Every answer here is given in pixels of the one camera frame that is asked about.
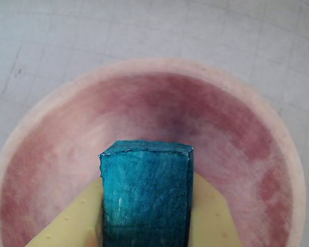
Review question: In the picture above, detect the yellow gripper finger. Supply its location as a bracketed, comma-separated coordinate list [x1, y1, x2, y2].
[24, 178, 104, 247]
[187, 172, 244, 247]

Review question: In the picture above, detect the round wooden bowl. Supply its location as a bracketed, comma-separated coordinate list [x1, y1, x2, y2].
[0, 57, 306, 247]

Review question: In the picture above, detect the blue block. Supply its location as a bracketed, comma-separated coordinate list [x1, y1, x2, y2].
[97, 139, 195, 247]

